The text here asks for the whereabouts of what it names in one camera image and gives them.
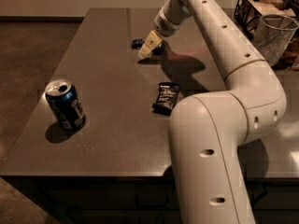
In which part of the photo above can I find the blue soda can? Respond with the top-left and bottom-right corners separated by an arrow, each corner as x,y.
45,79 -> 86,131

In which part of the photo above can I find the black wire basket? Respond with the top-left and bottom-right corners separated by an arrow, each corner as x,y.
234,0 -> 299,39

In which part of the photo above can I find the mesh wire cup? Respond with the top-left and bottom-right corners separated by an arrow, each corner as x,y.
251,14 -> 299,66

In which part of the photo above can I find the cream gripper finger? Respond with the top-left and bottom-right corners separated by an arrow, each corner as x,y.
138,44 -> 151,59

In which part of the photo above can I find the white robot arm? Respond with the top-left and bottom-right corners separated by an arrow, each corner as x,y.
138,0 -> 286,224

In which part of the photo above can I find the black rxbar chocolate wrapper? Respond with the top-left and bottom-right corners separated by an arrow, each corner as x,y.
152,82 -> 180,116

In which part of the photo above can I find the dark cabinet drawer handle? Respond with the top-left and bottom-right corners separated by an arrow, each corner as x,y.
135,195 -> 170,208

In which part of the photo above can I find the blue rxbar blueberry wrapper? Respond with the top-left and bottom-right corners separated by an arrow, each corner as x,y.
131,38 -> 165,56

